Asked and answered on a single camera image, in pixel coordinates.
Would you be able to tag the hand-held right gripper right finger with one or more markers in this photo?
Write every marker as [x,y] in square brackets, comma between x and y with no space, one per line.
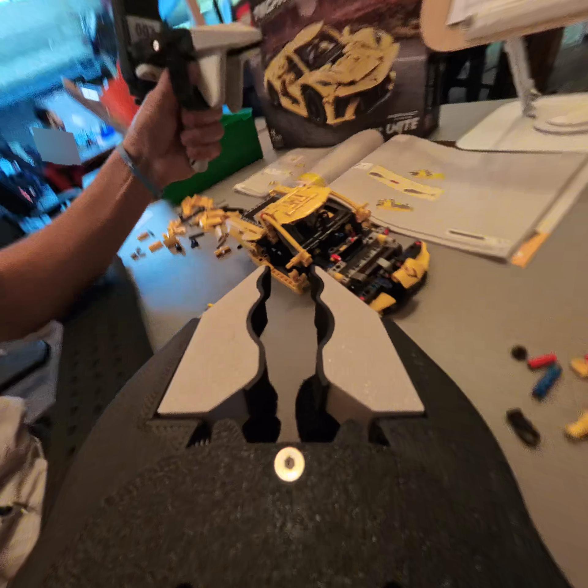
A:
[372,367]

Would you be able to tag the green plastic bin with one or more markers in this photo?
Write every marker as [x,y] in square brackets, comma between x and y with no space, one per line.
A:
[229,151]

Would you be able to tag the red plastic bin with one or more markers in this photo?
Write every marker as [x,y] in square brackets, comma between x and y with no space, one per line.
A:
[117,96]

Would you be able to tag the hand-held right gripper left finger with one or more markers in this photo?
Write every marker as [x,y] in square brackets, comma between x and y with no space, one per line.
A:
[211,367]

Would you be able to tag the pile of red blue pins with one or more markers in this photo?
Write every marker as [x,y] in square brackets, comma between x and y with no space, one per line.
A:
[546,381]

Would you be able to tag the grey wristband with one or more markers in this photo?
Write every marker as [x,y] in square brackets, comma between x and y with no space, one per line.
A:
[138,172]

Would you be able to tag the yellow toy car model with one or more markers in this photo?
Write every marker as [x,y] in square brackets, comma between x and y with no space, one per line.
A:
[312,229]

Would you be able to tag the pile of yellow bricks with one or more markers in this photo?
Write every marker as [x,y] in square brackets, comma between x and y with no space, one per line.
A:
[202,218]

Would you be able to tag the person's left forearm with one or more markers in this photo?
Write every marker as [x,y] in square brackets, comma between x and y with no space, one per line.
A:
[69,257]

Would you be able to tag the grey desk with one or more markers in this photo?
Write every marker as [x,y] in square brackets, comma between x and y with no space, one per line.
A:
[482,321]

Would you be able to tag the person's left hand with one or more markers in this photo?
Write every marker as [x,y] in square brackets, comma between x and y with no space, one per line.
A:
[156,133]

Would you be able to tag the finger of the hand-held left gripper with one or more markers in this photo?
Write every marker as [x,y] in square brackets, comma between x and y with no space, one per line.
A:
[239,78]
[211,41]

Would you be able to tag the toy car set box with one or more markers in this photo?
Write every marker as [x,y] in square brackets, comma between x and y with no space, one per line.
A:
[344,69]

